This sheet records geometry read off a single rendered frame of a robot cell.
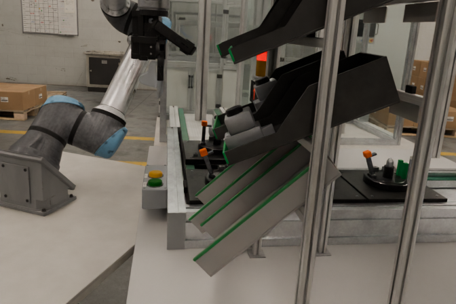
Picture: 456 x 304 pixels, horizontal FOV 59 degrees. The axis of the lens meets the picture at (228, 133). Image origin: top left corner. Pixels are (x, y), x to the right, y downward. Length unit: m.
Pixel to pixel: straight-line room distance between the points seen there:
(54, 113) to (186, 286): 0.68
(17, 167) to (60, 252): 0.31
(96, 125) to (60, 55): 8.55
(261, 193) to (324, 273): 0.31
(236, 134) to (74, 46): 9.10
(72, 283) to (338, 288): 0.57
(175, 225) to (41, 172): 0.42
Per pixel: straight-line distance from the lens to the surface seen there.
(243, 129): 0.67
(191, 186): 1.14
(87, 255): 1.06
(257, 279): 0.96
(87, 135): 1.31
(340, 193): 1.19
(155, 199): 1.16
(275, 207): 0.67
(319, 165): 0.63
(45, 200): 1.28
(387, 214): 1.18
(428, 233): 1.28
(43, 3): 9.92
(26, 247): 1.13
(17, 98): 6.40
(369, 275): 1.06
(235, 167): 0.93
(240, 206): 0.80
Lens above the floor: 1.39
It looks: 14 degrees down
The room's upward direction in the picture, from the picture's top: 3 degrees clockwise
